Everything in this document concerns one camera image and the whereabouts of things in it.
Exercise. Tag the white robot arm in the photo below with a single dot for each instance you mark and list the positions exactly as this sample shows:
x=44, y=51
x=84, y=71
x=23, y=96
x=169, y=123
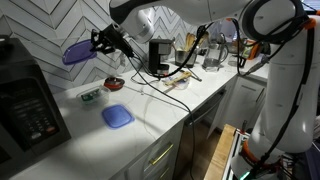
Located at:
x=286, y=122

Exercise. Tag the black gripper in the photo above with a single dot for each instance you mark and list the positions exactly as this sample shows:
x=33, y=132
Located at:
x=108, y=40

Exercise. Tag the glass pitcher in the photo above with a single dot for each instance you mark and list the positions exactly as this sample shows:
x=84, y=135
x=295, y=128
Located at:
x=216, y=54

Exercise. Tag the light blue plastic lid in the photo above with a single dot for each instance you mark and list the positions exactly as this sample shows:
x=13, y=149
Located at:
x=117, y=116

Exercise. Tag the black microwave oven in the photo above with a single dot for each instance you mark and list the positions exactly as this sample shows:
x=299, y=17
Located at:
x=30, y=121

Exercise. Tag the small clear food container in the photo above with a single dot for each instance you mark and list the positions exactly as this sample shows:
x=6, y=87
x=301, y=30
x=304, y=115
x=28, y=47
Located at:
x=95, y=95

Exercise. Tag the metal tongs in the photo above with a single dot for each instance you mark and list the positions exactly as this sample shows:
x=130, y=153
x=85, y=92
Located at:
x=196, y=77

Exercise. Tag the clear plastic container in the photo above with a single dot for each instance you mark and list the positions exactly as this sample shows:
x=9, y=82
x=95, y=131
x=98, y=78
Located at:
x=179, y=85

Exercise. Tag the wooden spatula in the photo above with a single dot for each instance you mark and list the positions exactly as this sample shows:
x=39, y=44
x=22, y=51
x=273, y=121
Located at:
x=184, y=75

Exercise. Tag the wooden board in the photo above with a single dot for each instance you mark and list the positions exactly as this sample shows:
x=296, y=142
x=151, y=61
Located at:
x=220, y=157

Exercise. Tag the metal utensil holder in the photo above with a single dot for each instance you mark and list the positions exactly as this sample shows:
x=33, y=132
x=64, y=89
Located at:
x=181, y=56

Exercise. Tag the black coffeemaker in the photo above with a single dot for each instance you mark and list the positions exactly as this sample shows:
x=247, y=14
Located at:
x=158, y=48

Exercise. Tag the red and black bowl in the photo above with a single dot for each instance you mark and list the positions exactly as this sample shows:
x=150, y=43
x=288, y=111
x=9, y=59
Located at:
x=114, y=83

